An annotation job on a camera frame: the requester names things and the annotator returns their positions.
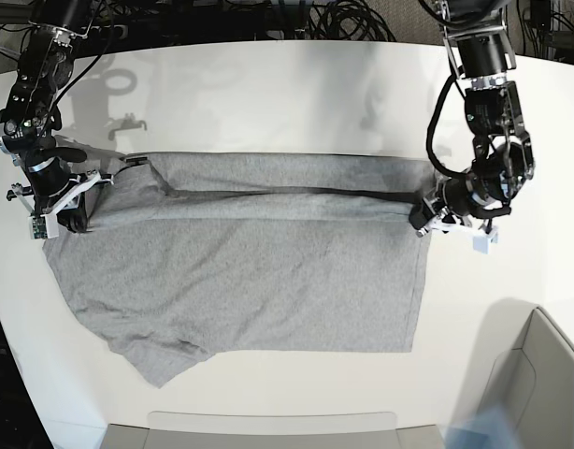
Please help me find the grey T-shirt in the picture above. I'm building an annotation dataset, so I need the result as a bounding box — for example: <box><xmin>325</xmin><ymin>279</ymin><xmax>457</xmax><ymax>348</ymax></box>
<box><xmin>43</xmin><ymin>152</ymin><xmax>433</xmax><ymax>386</ymax></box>

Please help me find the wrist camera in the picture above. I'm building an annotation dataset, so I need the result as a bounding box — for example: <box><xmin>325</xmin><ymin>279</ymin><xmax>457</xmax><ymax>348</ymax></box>
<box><xmin>30</xmin><ymin>214</ymin><xmax>59</xmax><ymax>239</ymax></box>
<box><xmin>472</xmin><ymin>228</ymin><xmax>498</xmax><ymax>254</ymax></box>

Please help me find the grey tray at bottom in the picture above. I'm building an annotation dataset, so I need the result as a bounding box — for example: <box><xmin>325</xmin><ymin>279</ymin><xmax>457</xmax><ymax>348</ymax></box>
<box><xmin>100</xmin><ymin>412</ymin><xmax>445</xmax><ymax>448</ymax></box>

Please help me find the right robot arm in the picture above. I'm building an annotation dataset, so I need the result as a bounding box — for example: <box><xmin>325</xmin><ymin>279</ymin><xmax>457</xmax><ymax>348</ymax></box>
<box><xmin>0</xmin><ymin>1</ymin><xmax>111</xmax><ymax>239</ymax></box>

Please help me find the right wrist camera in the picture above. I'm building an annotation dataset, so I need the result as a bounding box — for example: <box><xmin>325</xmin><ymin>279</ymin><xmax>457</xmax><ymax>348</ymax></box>
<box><xmin>30</xmin><ymin>214</ymin><xmax>59</xmax><ymax>239</ymax></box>

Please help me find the grey box at right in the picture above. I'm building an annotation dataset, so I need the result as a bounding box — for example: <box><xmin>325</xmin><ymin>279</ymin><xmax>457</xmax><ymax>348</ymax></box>
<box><xmin>477</xmin><ymin>308</ymin><xmax>574</xmax><ymax>448</ymax></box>

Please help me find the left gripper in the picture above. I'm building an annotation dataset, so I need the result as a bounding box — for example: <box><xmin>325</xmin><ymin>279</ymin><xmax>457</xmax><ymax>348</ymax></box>
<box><xmin>409</xmin><ymin>179</ymin><xmax>511</xmax><ymax>237</ymax></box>

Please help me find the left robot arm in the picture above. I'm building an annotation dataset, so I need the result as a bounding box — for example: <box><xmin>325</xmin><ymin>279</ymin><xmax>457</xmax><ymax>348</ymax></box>
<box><xmin>409</xmin><ymin>1</ymin><xmax>535</xmax><ymax>239</ymax></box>

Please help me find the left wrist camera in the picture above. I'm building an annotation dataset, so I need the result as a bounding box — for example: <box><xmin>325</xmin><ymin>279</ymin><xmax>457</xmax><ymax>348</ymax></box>
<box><xmin>472</xmin><ymin>228</ymin><xmax>498</xmax><ymax>254</ymax></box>

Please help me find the black cable bundle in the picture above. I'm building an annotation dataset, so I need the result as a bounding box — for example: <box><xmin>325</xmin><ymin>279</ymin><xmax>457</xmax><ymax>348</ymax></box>
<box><xmin>267</xmin><ymin>0</ymin><xmax>400</xmax><ymax>43</ymax></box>

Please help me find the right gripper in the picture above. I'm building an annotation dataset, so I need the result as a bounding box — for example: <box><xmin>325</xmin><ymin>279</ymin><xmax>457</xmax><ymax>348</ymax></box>
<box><xmin>7</xmin><ymin>156</ymin><xmax>113</xmax><ymax>234</ymax></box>

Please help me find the blue blurred object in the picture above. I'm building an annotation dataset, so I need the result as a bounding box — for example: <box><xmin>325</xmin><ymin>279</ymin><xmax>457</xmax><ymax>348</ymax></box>
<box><xmin>444</xmin><ymin>407</ymin><xmax>522</xmax><ymax>449</ymax></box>

